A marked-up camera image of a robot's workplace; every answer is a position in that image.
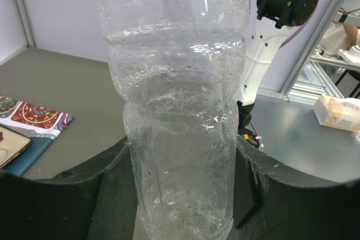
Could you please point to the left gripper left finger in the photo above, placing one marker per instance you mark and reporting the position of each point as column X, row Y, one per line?
column 93, row 200

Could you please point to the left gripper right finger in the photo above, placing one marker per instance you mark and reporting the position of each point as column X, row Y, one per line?
column 275, row 201

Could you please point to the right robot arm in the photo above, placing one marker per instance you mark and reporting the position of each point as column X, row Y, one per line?
column 275, row 23

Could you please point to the blue patterned placemat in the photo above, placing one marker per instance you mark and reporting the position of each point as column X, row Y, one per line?
column 40, row 124

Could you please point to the square floral plate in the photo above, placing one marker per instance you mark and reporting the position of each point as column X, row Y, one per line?
column 12, row 145

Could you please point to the white tissue box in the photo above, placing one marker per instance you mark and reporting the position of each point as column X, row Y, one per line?
column 338, row 113

